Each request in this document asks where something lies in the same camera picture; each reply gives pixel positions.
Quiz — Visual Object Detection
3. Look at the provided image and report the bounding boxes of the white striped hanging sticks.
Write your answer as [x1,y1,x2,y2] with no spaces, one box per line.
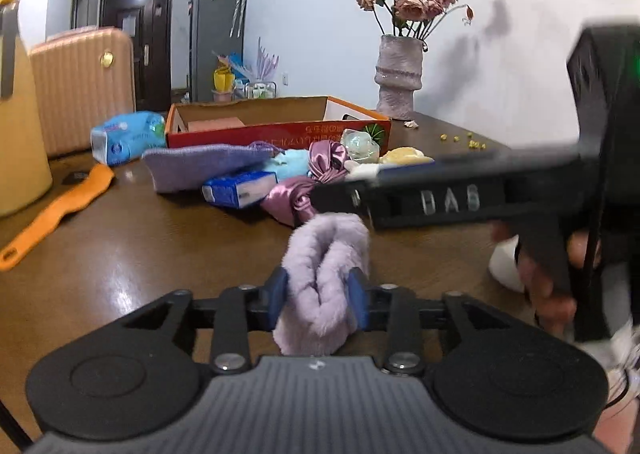
[230,0,249,37]

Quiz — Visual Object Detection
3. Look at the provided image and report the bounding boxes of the pink ribbed suitcase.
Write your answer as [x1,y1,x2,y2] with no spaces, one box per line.
[29,27,137,159]

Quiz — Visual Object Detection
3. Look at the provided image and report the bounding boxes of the dark brown door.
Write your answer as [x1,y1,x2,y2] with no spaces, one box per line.
[100,0,173,112]

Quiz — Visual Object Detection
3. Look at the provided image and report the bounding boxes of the light blue plush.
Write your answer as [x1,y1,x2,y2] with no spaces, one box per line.
[262,149,313,181]

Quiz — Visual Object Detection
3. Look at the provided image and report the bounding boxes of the orange shoehorn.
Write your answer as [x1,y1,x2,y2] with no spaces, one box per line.
[0,164,116,271]

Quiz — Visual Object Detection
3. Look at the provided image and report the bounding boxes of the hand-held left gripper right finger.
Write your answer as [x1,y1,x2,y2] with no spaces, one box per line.
[347,267,519,376]

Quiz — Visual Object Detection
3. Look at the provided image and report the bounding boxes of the red cardboard box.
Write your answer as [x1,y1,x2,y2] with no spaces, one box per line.
[165,95,392,157]

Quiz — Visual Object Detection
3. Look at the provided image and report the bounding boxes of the blue wet wipes pack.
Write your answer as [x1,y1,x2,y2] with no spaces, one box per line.
[91,111,167,167]

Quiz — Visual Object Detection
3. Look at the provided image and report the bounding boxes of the purple knitted cloth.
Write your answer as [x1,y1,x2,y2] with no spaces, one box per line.
[141,141,282,193]

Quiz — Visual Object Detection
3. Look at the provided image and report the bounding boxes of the grey refrigerator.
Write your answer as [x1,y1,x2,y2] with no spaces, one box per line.
[189,0,246,102]

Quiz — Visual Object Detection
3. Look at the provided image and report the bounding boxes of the yellow jug with grey handle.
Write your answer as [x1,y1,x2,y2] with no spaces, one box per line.
[0,0,53,219]

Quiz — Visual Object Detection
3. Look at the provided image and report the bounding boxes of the mauve textured vase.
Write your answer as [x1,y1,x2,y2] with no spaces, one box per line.
[375,34,427,121]

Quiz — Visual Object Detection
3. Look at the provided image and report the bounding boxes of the yellow and white plush toy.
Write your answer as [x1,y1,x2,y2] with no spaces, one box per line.
[380,146,435,166]

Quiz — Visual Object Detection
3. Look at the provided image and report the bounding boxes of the purple fluffy headband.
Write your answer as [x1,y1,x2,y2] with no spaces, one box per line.
[272,214,372,356]

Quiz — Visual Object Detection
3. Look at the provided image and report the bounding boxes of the person's right hand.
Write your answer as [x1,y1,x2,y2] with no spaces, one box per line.
[491,223,601,327]

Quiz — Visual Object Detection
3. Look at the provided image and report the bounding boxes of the purple decorative stems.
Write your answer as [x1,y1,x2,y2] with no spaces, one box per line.
[255,36,281,81]

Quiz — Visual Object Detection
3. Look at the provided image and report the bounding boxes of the scattered yellow bits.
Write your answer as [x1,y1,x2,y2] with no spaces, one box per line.
[440,131,488,151]

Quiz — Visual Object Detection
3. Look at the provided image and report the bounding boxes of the pale green sponge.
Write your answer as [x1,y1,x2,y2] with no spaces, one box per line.
[341,129,382,165]

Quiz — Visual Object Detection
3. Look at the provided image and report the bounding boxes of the pink satin headband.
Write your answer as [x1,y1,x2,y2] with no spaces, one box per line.
[261,140,351,226]

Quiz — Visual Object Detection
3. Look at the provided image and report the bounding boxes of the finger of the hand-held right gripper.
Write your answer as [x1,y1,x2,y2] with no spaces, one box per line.
[346,145,582,184]
[311,180,377,217]

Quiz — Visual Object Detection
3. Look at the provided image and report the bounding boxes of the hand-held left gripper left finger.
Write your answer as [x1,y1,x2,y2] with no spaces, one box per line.
[120,266,289,375]

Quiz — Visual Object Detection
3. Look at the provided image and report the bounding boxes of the blue tissue pack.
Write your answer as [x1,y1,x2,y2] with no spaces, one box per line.
[202,170,279,209]

